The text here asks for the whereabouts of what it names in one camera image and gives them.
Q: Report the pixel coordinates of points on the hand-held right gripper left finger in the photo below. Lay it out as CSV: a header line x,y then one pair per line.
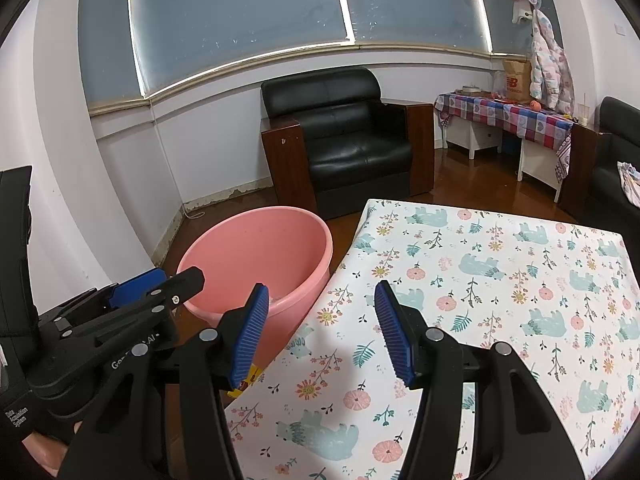
x,y
247,335

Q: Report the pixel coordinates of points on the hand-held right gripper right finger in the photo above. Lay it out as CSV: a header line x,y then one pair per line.
x,y
392,332

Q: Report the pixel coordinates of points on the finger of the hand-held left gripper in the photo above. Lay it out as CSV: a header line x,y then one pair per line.
x,y
137,285
100,330

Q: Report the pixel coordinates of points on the pink plastic bucket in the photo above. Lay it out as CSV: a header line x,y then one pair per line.
x,y
260,250

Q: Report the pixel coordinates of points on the person's left hand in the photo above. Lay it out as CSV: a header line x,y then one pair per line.
x,y
45,452

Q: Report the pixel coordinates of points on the floral bear print tablecloth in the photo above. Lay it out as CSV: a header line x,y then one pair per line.
x,y
500,310

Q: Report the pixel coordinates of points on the black leather armchair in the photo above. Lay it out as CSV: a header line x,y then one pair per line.
x,y
600,160
345,150

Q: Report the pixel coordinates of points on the checkered tablecloth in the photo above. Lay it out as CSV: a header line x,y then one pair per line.
x,y
500,112

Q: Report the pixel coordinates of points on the patterned white cloth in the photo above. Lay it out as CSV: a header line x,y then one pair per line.
x,y
630,185

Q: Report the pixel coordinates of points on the brown paper bag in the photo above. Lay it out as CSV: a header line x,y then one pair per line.
x,y
517,80

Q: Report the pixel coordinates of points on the large bay window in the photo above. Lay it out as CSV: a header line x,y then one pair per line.
x,y
240,20

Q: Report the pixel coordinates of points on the plastic cup with straw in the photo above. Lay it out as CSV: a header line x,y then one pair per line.
x,y
582,112

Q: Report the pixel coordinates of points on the child's patterned puffer jacket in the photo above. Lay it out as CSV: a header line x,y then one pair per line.
x,y
550,65

